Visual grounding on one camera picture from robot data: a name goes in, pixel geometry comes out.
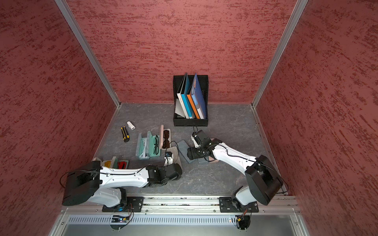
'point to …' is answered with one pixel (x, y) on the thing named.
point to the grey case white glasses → (143, 146)
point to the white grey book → (180, 107)
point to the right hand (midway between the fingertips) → (194, 156)
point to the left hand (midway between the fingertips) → (176, 173)
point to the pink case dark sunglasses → (165, 138)
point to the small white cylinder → (130, 125)
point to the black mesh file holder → (179, 121)
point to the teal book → (187, 99)
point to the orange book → (190, 97)
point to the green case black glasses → (153, 148)
